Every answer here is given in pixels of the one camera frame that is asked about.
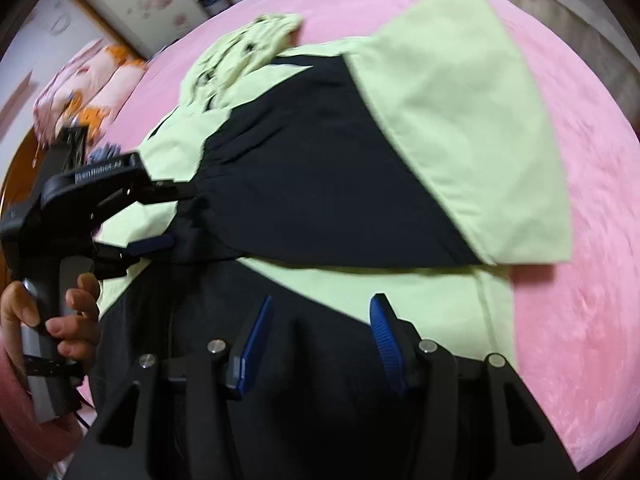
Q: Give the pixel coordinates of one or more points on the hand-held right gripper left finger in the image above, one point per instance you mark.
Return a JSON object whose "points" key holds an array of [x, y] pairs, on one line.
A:
{"points": [[254, 345]]}

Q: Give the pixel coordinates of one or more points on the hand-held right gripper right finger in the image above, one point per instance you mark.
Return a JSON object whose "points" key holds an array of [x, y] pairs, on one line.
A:
{"points": [[385, 345]]}

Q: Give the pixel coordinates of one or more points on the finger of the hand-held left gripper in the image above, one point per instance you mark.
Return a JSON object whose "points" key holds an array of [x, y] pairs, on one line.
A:
{"points": [[152, 246], [172, 192]]}

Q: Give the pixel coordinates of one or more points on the green and black jacket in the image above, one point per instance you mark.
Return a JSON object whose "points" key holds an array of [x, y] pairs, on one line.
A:
{"points": [[325, 170]]}

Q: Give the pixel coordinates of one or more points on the person's left forearm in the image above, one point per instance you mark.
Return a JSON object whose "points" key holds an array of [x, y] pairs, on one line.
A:
{"points": [[20, 400]]}

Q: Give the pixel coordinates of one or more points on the person's left hand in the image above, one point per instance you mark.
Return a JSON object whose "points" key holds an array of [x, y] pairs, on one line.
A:
{"points": [[75, 310]]}

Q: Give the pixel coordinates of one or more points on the pink floral pillow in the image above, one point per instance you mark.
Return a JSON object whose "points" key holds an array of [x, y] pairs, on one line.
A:
{"points": [[87, 92]]}

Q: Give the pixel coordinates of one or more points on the floral wardrobe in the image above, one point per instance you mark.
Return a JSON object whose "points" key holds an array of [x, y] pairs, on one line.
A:
{"points": [[145, 0]]}

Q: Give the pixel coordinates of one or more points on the pink bed sheet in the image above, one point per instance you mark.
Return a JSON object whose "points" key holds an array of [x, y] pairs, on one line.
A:
{"points": [[575, 210]]}

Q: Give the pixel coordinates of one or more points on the cream curtain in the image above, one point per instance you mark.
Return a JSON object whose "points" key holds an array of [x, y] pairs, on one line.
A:
{"points": [[565, 5]]}

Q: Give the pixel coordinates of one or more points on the wooden bed frame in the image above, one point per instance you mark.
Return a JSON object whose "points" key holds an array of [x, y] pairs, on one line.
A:
{"points": [[12, 170]]}

